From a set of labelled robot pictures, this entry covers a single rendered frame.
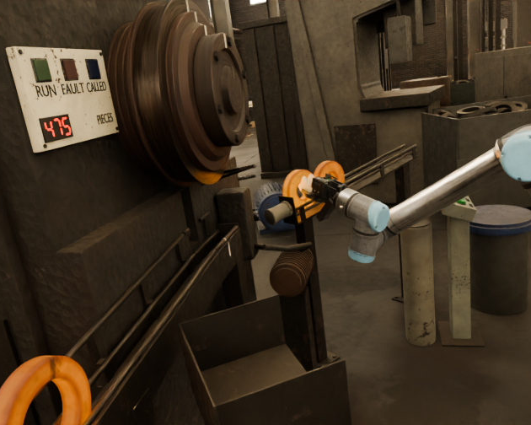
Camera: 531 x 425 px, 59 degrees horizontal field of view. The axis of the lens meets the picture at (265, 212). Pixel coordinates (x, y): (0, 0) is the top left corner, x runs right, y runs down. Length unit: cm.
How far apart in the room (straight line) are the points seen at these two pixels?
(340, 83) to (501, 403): 273
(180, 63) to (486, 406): 144
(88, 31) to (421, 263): 140
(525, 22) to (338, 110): 647
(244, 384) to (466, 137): 253
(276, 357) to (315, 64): 322
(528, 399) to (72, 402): 147
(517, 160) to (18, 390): 115
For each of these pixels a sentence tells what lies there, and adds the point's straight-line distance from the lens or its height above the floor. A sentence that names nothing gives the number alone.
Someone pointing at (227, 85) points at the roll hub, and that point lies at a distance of 118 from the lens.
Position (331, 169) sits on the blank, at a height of 76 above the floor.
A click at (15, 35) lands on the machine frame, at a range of 97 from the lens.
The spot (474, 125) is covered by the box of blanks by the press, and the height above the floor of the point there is 69.
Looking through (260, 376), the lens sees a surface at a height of 60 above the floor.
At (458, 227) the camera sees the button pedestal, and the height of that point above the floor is 50.
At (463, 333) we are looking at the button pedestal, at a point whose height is 3.
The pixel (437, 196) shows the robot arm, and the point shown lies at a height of 71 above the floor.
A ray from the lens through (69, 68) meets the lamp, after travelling 102.
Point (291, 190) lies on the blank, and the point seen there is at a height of 74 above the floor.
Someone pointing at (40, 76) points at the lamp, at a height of 119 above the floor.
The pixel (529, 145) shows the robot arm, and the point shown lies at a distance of 130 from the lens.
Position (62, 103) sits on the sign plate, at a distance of 99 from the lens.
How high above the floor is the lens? 113
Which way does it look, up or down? 16 degrees down
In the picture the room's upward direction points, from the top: 8 degrees counter-clockwise
